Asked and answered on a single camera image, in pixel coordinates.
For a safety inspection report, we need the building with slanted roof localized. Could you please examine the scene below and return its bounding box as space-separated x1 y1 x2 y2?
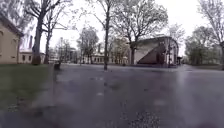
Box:
129 35 183 67

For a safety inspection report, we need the dark bin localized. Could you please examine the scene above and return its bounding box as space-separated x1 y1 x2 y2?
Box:
53 61 62 71

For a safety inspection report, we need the low pale building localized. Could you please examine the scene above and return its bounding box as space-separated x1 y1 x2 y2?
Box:
18 49 46 65

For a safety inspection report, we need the yellow building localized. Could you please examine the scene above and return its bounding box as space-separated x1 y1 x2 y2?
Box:
0 14 25 65

